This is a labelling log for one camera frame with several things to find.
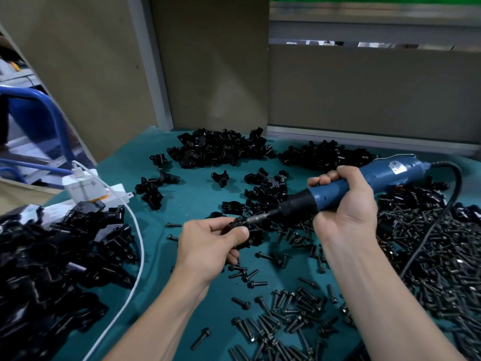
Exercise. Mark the big pile of black screws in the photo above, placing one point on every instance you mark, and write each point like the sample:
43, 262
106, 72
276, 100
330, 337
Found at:
443, 259

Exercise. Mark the brown partition board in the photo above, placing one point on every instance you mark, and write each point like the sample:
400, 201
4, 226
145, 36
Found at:
82, 63
375, 90
214, 60

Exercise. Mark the person's right forearm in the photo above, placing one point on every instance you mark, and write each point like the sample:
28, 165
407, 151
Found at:
379, 296

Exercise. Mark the person's left hand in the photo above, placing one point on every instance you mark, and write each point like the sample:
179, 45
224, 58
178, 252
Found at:
203, 248

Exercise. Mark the white charger plug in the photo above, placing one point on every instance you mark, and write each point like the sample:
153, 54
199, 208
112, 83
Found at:
84, 186

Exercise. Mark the person's left thumb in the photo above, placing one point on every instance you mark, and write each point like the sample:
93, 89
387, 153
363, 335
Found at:
237, 236

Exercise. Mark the black plastic clamp part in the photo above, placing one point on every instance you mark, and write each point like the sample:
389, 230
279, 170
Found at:
252, 236

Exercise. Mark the person's left forearm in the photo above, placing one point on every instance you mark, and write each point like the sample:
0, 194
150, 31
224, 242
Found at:
165, 319

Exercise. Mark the pile of black clamp halves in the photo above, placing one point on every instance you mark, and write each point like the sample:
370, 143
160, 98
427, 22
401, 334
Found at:
214, 146

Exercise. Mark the single black clamp piece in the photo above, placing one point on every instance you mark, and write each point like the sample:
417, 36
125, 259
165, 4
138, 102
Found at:
170, 178
220, 178
158, 160
150, 193

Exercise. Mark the large heap of black brackets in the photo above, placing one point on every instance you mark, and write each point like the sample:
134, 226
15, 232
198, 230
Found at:
41, 281

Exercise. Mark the blue electric screwdriver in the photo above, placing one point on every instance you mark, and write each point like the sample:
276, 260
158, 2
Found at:
387, 174

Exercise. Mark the dense pile of clamp pieces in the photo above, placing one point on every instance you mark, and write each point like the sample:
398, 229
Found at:
323, 156

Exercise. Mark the grey metal frame post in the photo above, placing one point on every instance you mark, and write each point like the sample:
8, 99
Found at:
150, 60

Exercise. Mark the person's right fingers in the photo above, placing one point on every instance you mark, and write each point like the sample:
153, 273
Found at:
332, 176

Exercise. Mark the person's right hand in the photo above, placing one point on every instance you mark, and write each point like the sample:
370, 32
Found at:
349, 214

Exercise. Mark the single black screw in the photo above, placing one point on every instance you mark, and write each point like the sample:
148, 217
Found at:
174, 225
201, 338
241, 303
173, 237

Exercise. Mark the loose group of black screws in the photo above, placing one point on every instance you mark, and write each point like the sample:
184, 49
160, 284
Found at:
289, 315

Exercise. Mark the blue metal cart frame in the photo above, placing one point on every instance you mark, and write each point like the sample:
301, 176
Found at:
49, 108

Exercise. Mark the white power strip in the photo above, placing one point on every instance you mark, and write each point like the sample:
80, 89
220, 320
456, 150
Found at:
116, 191

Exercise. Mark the scattered cluster of clamp parts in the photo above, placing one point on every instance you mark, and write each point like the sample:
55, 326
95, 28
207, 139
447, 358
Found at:
266, 195

